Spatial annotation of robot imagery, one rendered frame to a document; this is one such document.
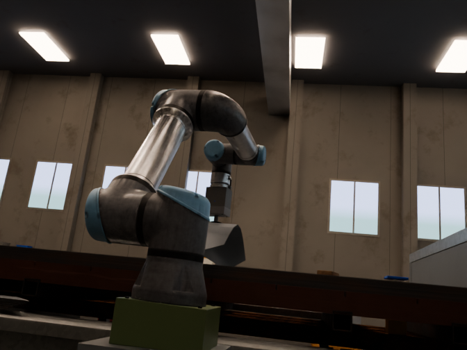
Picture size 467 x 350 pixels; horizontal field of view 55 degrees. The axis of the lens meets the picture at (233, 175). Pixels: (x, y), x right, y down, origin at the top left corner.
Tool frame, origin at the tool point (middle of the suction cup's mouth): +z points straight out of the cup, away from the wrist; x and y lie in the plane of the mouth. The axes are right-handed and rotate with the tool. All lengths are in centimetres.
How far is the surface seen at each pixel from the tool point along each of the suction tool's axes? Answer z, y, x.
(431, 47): -510, -118, -736
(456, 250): 3, -82, -6
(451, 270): 9, -81, -11
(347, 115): -429, 66, -875
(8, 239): -58, 854, -690
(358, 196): -229, 33, -882
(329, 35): -510, 77, -652
